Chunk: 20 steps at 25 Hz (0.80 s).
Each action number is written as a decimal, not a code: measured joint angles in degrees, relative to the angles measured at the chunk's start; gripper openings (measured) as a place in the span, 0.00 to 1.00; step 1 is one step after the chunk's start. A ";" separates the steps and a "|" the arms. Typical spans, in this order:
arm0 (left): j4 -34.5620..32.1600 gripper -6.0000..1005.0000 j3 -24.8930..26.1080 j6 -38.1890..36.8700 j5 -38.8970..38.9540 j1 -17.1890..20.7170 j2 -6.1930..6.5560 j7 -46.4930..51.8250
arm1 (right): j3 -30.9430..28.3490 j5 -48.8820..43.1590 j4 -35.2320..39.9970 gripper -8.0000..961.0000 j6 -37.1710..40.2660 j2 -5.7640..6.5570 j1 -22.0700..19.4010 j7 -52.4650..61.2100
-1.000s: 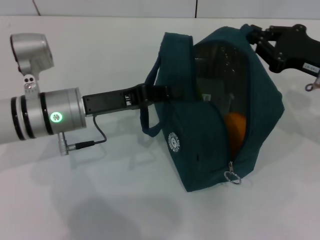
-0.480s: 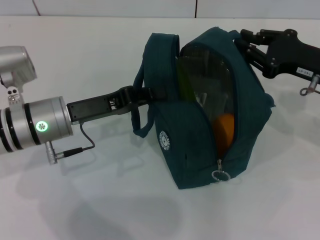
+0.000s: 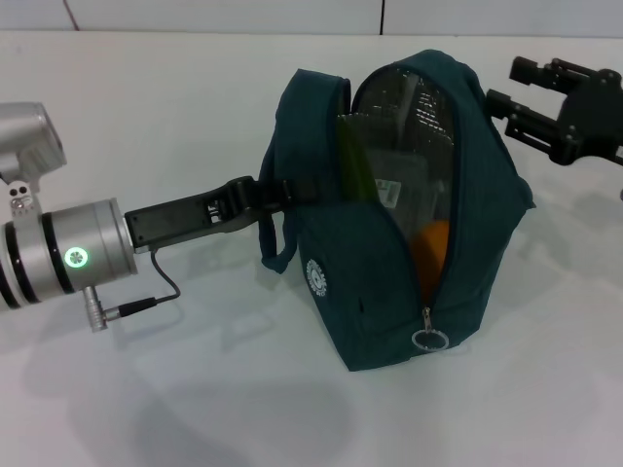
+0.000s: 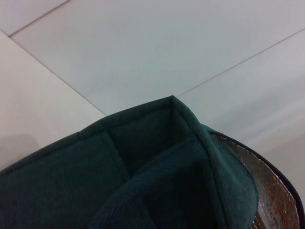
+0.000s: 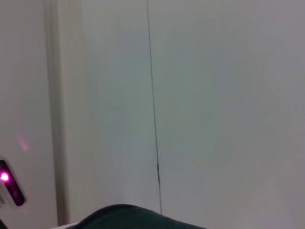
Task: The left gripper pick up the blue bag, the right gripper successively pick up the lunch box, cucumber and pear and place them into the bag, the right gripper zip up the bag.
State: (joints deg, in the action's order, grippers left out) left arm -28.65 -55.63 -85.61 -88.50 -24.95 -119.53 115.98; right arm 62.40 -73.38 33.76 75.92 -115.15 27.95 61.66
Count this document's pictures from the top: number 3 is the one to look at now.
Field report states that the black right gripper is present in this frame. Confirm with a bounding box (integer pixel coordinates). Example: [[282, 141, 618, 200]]
[[485, 55, 623, 167]]

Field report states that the orange yellow pear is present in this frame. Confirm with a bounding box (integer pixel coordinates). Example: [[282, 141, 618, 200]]
[[408, 221, 451, 304]]

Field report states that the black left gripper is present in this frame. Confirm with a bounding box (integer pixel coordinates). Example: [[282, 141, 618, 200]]
[[125, 175, 318, 255]]

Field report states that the dark teal insulated lunch bag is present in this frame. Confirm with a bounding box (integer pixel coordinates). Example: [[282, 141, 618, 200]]
[[259, 48, 536, 375]]

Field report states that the green cucumber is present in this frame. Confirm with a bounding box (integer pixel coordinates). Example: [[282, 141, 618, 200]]
[[335, 114, 379, 203]]

